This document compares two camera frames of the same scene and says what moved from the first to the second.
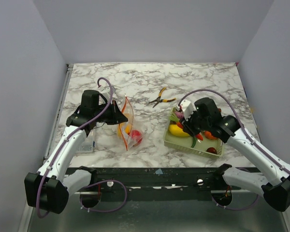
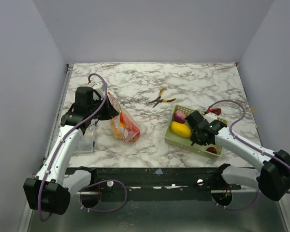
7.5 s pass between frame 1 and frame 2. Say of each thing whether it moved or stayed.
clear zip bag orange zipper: moved
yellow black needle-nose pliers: stayed
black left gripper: moved
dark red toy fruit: stayed
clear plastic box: stayed
